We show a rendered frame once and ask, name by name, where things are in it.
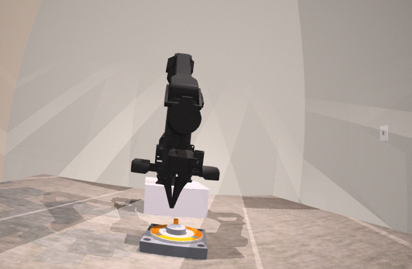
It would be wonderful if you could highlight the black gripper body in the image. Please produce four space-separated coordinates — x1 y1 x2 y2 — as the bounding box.
131 136 220 180

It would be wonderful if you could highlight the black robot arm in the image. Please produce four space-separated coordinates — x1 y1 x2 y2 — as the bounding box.
155 53 204 174

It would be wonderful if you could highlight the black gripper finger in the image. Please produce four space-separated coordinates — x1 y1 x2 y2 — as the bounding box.
157 175 172 208
172 177 193 208

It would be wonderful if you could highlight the orange round plate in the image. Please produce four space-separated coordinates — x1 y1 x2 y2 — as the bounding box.
150 224 203 244

